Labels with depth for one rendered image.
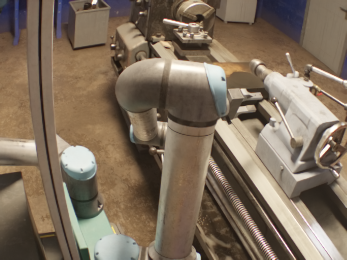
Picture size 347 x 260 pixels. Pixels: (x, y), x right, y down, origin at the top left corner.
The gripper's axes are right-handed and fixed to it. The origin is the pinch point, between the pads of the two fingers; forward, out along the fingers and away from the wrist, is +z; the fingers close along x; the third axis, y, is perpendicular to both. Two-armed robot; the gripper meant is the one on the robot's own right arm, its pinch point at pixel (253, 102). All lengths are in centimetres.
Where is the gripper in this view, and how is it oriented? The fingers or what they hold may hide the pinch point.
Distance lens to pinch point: 148.6
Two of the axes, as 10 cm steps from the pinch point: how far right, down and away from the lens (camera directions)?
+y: 3.0, 7.9, -5.3
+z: 9.3, -1.1, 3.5
